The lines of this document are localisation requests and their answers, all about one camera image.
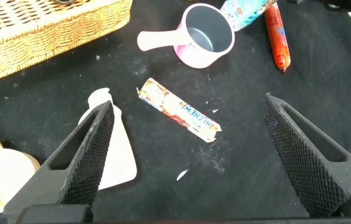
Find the beige mug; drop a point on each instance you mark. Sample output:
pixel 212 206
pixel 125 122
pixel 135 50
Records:
pixel 1 174

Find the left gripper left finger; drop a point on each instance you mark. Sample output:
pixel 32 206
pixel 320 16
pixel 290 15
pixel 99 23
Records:
pixel 82 161

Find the black table cloth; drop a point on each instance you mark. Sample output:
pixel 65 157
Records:
pixel 241 171

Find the pink detergent bottle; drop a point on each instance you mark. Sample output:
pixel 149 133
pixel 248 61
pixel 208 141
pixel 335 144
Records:
pixel 122 155

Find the clear bottle blue cap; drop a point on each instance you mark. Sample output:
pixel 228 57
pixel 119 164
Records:
pixel 244 14

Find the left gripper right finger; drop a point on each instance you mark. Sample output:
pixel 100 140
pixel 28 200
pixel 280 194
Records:
pixel 303 161

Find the orange sausage stick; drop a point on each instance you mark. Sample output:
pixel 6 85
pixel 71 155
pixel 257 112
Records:
pixel 276 34

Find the pink saucepan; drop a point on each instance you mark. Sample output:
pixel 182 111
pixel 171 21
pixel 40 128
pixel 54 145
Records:
pixel 194 56

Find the red Hi-Chew candy stick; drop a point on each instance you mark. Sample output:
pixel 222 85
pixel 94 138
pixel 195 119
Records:
pixel 178 109

